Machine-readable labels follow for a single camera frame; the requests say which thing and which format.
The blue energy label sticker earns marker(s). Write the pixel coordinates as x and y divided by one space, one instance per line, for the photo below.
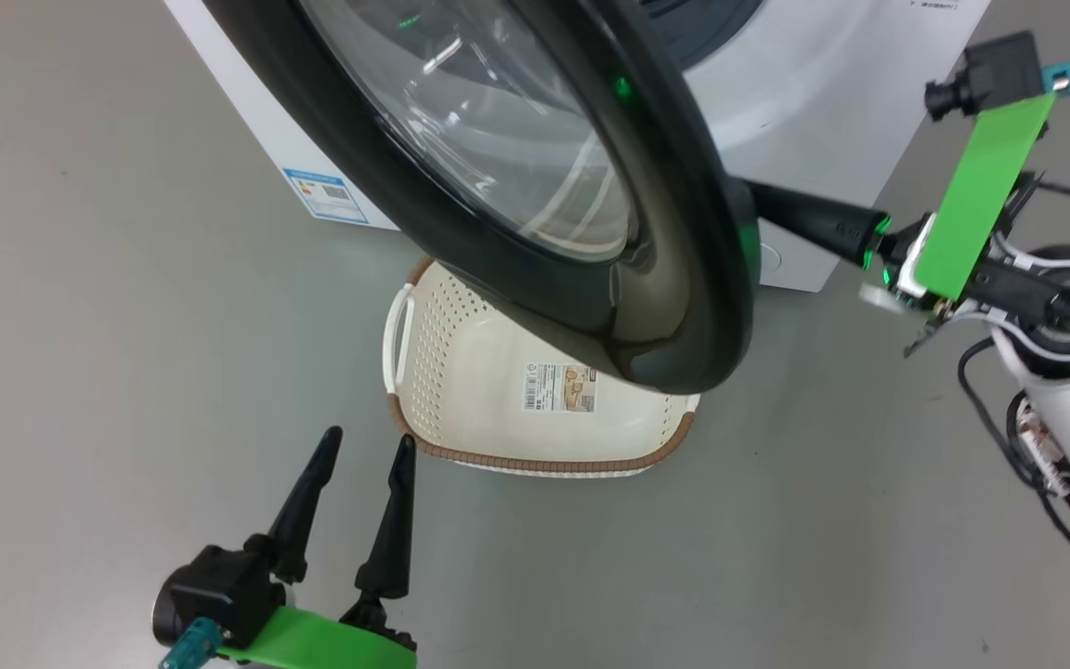
326 195

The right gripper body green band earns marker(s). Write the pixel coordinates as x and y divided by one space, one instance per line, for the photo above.
976 200

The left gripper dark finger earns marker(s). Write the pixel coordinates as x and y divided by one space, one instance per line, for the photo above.
307 506
393 530

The paper product label sticker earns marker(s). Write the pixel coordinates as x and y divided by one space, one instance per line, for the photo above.
558 387

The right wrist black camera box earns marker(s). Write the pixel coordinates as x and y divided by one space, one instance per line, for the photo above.
999 70

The black round glass washer door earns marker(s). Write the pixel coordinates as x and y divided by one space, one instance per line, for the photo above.
684 297

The cream perforated laundry basket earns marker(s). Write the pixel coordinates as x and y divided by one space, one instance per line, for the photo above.
479 372

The white front-load washing machine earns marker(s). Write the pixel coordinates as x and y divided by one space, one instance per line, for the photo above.
823 111

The round white filter cover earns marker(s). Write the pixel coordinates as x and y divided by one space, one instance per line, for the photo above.
770 260

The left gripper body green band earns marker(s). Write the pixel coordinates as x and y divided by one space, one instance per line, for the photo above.
331 646

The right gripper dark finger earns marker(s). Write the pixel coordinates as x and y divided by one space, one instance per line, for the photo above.
818 223

